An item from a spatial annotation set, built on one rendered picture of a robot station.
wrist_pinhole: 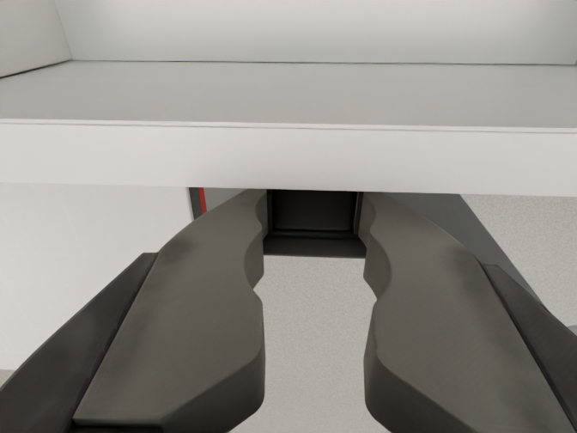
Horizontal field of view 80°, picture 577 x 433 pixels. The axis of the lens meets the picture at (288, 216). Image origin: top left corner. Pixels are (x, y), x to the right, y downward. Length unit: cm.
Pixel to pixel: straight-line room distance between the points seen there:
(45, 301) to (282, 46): 37
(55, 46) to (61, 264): 25
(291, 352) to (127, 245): 140
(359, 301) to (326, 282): 16
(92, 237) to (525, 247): 135
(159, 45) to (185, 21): 2
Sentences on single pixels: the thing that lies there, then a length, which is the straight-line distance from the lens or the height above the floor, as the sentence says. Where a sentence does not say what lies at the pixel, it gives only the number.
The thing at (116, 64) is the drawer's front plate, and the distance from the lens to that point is 19.
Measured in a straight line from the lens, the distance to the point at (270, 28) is 17.
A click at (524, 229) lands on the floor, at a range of 141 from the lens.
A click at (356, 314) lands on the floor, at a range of 151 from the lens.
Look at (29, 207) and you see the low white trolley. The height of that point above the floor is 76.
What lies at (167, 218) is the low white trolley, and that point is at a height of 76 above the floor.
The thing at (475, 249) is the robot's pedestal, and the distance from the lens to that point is 68.
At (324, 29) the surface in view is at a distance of 17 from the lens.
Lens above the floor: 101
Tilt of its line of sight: 58 degrees down
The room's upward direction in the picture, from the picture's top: 174 degrees counter-clockwise
